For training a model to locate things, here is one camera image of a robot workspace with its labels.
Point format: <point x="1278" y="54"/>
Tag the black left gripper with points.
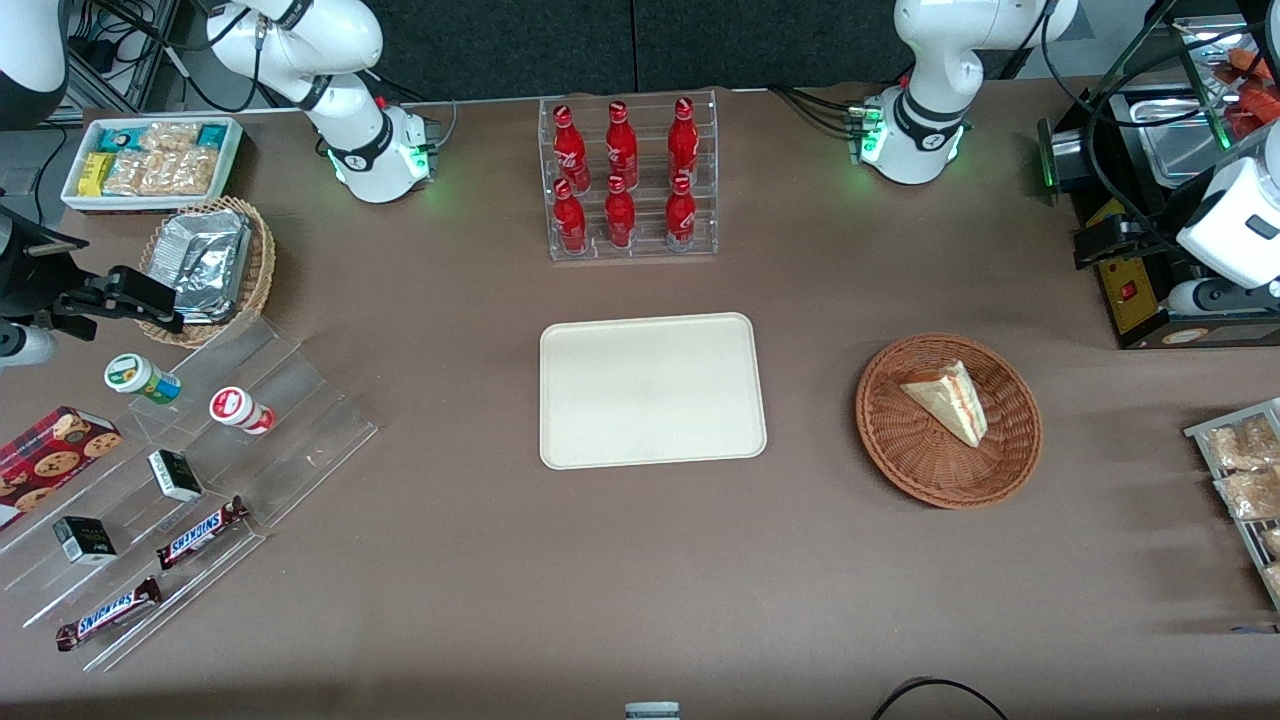
<point x="1143" y="238"/>

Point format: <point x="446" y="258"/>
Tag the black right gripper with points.
<point x="22" y="275"/>

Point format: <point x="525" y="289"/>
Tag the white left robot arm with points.
<point x="935" y="60"/>

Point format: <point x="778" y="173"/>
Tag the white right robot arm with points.
<point x="340" y="40"/>

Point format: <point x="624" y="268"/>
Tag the light wicker basket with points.
<point x="260" y="270"/>

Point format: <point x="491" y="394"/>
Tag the tray of wrapped snacks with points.
<point x="1200" y="432"/>

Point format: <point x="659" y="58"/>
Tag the wrapped triangular sandwich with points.
<point x="950" y="400"/>

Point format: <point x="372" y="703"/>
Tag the brown round wicker basket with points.
<point x="920" y="450"/>

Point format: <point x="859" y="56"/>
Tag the cream rectangular serving tray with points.
<point x="650" y="390"/>

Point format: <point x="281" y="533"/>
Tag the black countertop food warmer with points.
<point x="1130" y="310"/>

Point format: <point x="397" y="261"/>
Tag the green lid yogurt cup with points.
<point x="135" y="374"/>

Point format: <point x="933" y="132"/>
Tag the silver foil packet stack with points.
<point x="205" y="260"/>

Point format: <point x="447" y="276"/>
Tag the white rectangular snack bin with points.
<point x="72" y="190"/>

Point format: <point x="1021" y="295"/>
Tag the stainless steel pan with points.
<point x="1170" y="140"/>

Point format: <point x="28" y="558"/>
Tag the yellow snack packet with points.
<point x="96" y="174"/>

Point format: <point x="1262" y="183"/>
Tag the clear cracker snack bag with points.
<point x="182" y="172"/>
<point x="127" y="173"/>
<point x="170" y="137"/>

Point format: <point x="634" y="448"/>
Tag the teal snack packet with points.
<point x="211" y="136"/>
<point x="124" y="137"/>

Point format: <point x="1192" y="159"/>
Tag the red lid yogurt cup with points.
<point x="235" y="407"/>

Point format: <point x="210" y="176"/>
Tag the red plaid cookie box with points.
<point x="50" y="460"/>

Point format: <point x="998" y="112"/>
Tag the small black carton box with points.
<point x="85" y="540"/>
<point x="176" y="476"/>

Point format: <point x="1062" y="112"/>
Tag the orange red food item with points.
<point x="1258" y="100"/>

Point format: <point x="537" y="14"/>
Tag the clear acrylic stepped display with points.
<point x="300" y="430"/>

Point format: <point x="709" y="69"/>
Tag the clear bag of brown snacks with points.
<point x="1272" y="543"/>
<point x="1240" y="445"/>
<point x="1250" y="495"/>

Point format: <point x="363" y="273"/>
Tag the Snickers chocolate bar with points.
<point x="200" y="534"/>
<point x="108" y="614"/>

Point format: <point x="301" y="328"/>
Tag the red cola bottle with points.
<point x="570" y="150"/>
<point x="683" y="143"/>
<point x="620" y="218"/>
<point x="570" y="222"/>
<point x="621" y="145"/>
<point x="681" y="218"/>

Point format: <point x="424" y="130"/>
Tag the clear acrylic bottle rack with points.
<point x="645" y="250"/>

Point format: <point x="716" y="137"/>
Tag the dark partition panel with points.
<point x="500" y="45"/>

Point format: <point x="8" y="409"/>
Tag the aluminium frame stand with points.
<point x="140" y="50"/>

